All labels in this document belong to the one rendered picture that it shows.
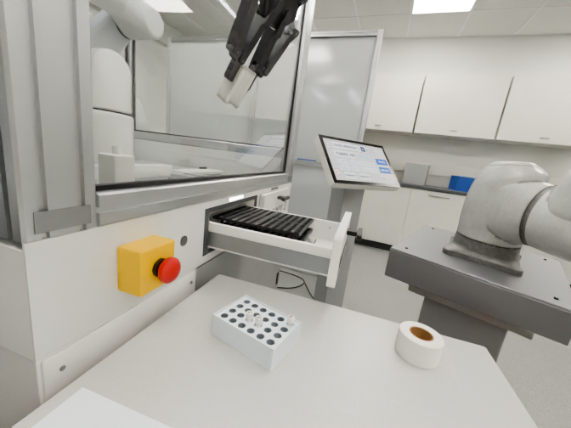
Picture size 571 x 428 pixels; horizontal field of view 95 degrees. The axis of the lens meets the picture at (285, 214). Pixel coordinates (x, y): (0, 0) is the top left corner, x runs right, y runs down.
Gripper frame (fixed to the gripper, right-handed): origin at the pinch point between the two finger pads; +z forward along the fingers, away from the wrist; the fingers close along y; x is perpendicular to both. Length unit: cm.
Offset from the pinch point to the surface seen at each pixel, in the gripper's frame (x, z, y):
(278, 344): -36.9, 24.0, -5.4
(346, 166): 9, 9, 102
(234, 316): -28.7, 28.7, -4.4
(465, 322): -65, 17, 50
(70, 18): -0.2, 2.4, -24.3
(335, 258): -32.3, 15.0, 11.6
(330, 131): 63, 2, 173
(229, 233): -11.8, 27.1, 7.1
